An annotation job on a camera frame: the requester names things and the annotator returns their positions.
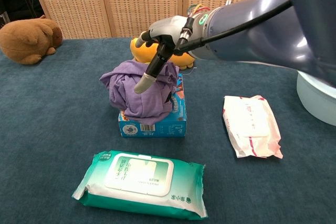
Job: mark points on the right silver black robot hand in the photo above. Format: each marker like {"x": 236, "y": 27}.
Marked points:
{"x": 170, "y": 28}

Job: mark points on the purple cloth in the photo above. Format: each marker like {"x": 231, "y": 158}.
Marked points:
{"x": 136, "y": 103}

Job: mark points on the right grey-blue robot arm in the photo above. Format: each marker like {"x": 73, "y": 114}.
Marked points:
{"x": 262, "y": 43}

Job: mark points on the blue cookie box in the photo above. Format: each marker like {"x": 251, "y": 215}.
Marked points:
{"x": 157, "y": 129}

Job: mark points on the light blue plastic basin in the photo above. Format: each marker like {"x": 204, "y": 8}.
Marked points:
{"x": 315, "y": 103}

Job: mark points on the yellow capybara plush toy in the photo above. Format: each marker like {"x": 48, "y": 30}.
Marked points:
{"x": 143, "y": 52}

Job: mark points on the wicker folding screen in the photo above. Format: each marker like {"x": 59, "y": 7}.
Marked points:
{"x": 118, "y": 3}

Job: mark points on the pink wet wipes pack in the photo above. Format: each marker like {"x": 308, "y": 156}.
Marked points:
{"x": 249, "y": 121}

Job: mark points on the brown capybara plush toy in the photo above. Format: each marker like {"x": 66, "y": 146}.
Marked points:
{"x": 26, "y": 40}

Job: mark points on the green wet wipes pack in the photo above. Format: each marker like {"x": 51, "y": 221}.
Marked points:
{"x": 139, "y": 182}

